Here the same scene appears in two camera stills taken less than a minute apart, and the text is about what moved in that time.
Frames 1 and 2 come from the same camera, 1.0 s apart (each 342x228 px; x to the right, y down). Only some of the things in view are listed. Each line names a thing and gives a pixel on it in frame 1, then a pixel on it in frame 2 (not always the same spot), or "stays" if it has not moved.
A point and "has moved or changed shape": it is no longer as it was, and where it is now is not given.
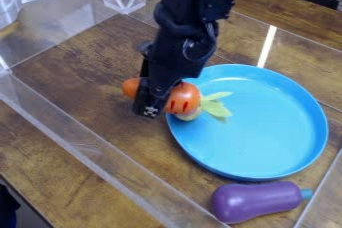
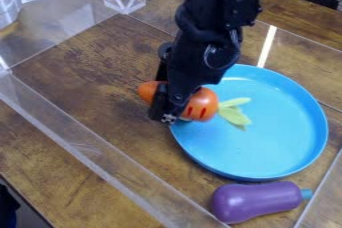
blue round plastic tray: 274,133 stays
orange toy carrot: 186,99 has moved or changed shape
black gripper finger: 150,99 → 168,104
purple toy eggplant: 239,202 stays
